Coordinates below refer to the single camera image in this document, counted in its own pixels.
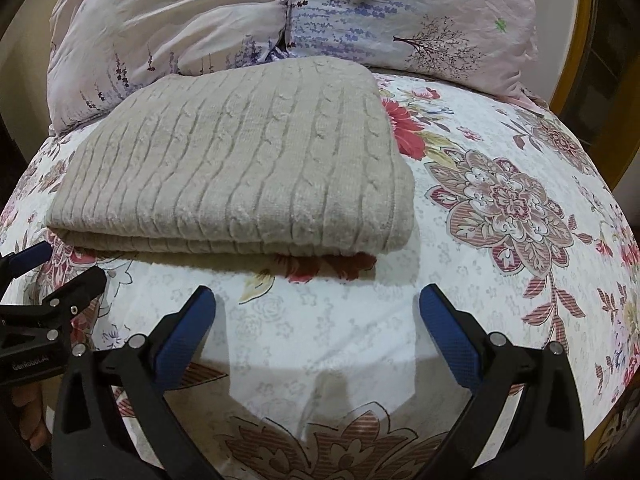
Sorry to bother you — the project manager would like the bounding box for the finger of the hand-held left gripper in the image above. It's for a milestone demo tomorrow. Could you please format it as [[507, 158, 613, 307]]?
[[0, 241, 53, 301], [0, 266, 108, 347]]

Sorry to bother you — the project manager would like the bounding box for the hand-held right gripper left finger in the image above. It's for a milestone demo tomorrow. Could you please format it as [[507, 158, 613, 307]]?
[[50, 285, 221, 480]]

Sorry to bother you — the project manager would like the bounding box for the pink lavender print pillow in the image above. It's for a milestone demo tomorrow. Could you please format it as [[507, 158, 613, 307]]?
[[46, 0, 296, 136]]

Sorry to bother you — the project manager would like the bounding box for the floral bedsheet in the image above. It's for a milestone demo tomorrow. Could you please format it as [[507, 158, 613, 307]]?
[[0, 72, 640, 480]]

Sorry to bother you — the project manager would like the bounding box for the pink pillow with tree print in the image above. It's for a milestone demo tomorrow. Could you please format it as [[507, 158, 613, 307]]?
[[280, 0, 551, 111]]

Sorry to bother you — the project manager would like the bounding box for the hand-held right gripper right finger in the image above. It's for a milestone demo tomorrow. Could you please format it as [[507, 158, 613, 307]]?
[[419, 284, 586, 480]]

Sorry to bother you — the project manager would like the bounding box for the beige cable-knit blanket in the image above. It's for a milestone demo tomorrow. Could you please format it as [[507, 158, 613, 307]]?
[[45, 56, 416, 256]]

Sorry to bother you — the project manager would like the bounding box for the person's left hand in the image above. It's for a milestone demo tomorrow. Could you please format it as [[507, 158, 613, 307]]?
[[9, 385, 52, 453]]

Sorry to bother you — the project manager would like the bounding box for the wooden bed frame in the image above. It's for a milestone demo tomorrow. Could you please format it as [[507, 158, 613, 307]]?
[[547, 0, 640, 196]]

